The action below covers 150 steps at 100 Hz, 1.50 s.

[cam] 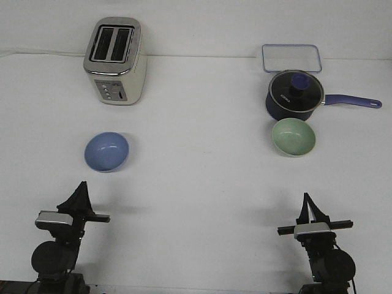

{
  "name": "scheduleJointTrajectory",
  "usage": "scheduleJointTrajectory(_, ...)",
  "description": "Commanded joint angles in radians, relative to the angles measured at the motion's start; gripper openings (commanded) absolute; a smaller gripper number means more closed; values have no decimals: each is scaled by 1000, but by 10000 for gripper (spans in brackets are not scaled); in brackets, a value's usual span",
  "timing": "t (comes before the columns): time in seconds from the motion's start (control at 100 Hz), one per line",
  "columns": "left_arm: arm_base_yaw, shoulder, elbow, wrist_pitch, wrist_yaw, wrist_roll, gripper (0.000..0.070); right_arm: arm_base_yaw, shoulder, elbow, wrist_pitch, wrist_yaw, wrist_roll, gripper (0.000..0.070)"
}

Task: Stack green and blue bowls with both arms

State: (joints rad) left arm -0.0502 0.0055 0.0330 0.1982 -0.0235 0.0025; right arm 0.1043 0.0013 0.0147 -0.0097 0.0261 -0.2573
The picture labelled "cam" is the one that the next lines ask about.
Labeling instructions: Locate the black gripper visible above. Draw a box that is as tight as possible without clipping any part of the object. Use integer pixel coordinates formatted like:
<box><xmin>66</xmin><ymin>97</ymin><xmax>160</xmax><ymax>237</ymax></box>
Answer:
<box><xmin>277</xmin><ymin>192</ymin><xmax>354</xmax><ymax>245</ymax></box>
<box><xmin>56</xmin><ymin>181</ymin><xmax>110</xmax><ymax>242</ymax></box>

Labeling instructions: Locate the blue bowl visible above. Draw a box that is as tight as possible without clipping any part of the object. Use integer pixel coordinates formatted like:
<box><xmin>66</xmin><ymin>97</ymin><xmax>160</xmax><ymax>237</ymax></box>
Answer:
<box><xmin>84</xmin><ymin>132</ymin><xmax>130</xmax><ymax>173</ymax></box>

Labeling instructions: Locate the green bowl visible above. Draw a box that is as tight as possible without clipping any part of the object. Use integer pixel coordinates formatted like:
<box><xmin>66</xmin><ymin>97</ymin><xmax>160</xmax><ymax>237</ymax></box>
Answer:
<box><xmin>271</xmin><ymin>118</ymin><xmax>316</xmax><ymax>157</ymax></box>

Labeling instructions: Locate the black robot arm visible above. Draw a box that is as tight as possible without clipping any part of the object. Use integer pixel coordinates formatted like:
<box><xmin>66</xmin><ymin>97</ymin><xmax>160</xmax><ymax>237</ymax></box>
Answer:
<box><xmin>277</xmin><ymin>192</ymin><xmax>356</xmax><ymax>293</ymax></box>
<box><xmin>31</xmin><ymin>181</ymin><xmax>110</xmax><ymax>293</ymax></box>

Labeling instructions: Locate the dark blue saucepan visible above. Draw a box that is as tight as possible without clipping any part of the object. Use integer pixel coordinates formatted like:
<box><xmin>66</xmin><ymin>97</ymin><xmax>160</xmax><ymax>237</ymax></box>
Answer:
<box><xmin>265</xmin><ymin>70</ymin><xmax>382</xmax><ymax>121</ymax></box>

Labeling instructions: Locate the glass pot lid blue knob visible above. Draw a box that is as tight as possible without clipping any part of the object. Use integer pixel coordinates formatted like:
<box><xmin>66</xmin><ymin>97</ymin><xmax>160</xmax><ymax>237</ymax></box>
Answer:
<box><xmin>269</xmin><ymin>70</ymin><xmax>324</xmax><ymax>113</ymax></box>

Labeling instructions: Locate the silver two-slot toaster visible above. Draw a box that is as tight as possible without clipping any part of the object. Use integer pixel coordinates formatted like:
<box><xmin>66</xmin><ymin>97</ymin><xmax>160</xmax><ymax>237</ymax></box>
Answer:
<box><xmin>83</xmin><ymin>17</ymin><xmax>148</xmax><ymax>105</ymax></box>

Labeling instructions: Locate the clear rectangular container lid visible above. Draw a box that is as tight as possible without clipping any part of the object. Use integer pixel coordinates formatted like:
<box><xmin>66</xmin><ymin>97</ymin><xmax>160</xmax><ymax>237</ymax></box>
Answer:
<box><xmin>261</xmin><ymin>44</ymin><xmax>322</xmax><ymax>73</ymax></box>

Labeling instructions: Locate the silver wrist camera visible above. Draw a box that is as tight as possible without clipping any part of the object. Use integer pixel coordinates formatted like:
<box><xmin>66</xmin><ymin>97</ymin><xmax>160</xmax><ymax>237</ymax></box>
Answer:
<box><xmin>35</xmin><ymin>211</ymin><xmax>74</xmax><ymax>229</ymax></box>
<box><xmin>293</xmin><ymin>222</ymin><xmax>331</xmax><ymax>241</ymax></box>

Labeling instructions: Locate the white toaster power cable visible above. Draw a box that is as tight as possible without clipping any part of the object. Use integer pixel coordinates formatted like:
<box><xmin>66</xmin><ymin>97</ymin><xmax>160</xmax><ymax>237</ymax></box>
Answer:
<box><xmin>0</xmin><ymin>48</ymin><xmax>86</xmax><ymax>59</ymax></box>

